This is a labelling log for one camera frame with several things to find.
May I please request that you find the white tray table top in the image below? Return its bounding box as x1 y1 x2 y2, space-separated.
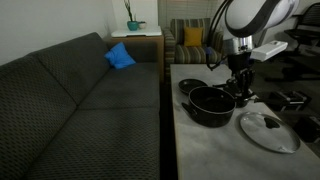
110 26 163 38

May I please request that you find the big black pot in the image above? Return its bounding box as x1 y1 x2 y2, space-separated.
181 85 238 129

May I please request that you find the small black frying pan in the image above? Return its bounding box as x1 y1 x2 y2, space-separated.
178 78 234 96

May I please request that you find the teal plant pot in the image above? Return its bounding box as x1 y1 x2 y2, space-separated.
126 20 140 32

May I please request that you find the thin green potted plant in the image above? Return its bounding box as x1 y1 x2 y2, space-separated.
123 0 135 23

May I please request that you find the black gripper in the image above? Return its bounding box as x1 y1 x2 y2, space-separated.
227 52 257 100

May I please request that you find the plain black box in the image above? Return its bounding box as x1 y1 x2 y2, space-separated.
292 114 320 144

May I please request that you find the striped armchair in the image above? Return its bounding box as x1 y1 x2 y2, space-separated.
162 17 238 73

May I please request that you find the black case with silver trim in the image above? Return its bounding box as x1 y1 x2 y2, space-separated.
267 90 313 113

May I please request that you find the dark grey fabric sofa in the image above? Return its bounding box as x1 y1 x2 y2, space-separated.
0 32 161 180

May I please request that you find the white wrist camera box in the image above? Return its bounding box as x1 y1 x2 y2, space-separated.
249 40 289 63

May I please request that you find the yellow cushion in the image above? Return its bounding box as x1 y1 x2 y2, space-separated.
183 26 204 48

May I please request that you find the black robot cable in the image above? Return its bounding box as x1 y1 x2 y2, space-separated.
204 0 235 72

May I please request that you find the big glass pot lid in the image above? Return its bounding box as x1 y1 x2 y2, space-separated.
238 111 302 155

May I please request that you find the blue throw pillow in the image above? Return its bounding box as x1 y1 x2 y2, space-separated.
104 41 137 70

